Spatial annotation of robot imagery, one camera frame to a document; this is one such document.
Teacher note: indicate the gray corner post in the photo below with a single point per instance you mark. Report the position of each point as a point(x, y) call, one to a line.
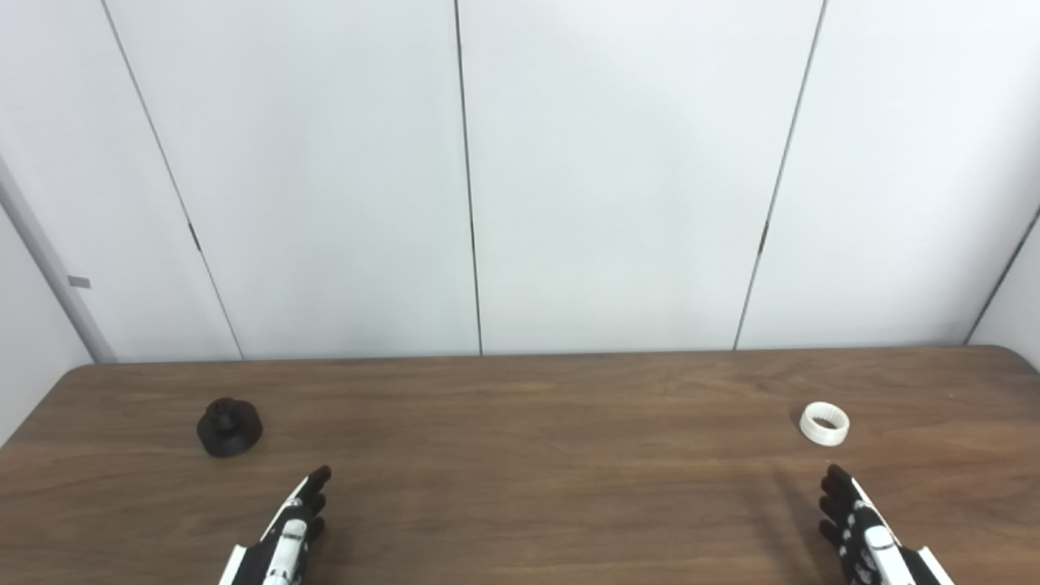
point(50, 264)

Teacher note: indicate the small gray label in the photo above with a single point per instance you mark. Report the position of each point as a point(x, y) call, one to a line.
point(79, 282)

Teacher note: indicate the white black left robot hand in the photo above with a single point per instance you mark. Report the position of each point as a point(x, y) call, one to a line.
point(286, 536)

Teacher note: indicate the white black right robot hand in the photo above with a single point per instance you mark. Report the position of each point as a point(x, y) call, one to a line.
point(865, 540)

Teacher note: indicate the round black part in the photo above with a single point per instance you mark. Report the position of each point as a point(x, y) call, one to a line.
point(230, 429)

